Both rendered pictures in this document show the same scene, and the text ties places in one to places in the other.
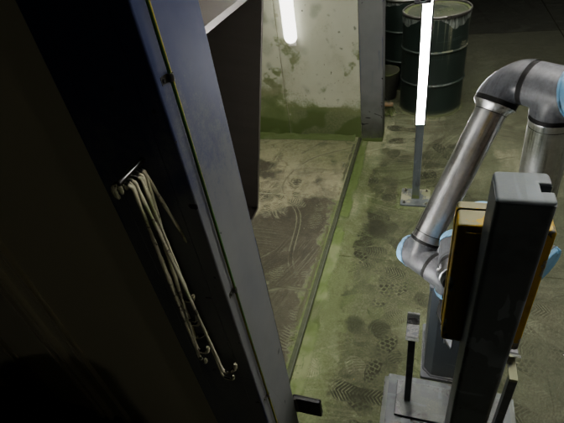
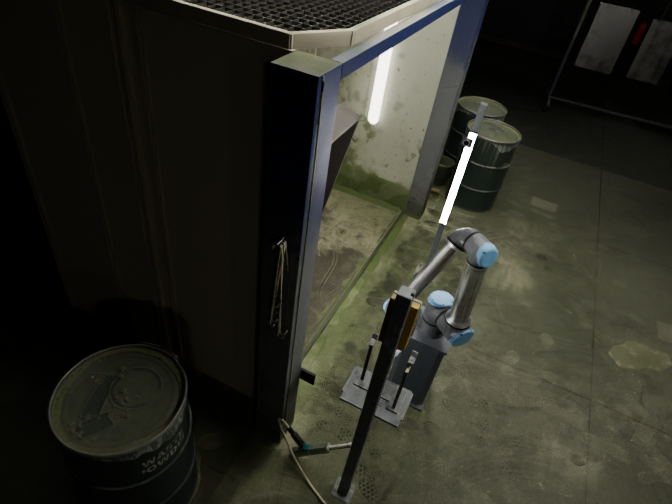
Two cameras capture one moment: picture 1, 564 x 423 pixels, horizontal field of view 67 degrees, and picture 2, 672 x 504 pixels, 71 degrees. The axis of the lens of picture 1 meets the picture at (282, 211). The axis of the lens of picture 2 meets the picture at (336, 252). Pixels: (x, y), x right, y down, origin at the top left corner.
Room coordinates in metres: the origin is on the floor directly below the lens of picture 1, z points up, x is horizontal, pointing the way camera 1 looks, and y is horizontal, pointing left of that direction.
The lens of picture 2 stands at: (-0.88, 0.08, 2.81)
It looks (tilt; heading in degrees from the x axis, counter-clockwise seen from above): 39 degrees down; 357
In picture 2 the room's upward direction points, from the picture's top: 10 degrees clockwise
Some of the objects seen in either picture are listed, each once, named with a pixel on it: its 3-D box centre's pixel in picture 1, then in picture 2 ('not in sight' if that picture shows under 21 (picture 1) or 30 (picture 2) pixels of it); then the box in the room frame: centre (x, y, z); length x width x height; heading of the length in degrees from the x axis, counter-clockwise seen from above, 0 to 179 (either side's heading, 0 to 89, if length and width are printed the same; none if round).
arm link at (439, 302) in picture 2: not in sight; (439, 307); (1.14, -0.71, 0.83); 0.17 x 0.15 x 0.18; 27
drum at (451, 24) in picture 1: (433, 59); (480, 167); (3.80, -1.60, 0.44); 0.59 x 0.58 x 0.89; 172
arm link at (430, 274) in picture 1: (449, 277); not in sight; (0.83, -0.45, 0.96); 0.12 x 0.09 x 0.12; 27
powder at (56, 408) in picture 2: not in sight; (121, 396); (0.28, 0.85, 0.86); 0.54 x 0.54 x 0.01
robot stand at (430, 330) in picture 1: (462, 314); (418, 358); (1.14, -0.71, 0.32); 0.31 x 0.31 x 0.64; 67
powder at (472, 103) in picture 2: not in sight; (482, 107); (4.45, -1.61, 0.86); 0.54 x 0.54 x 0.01
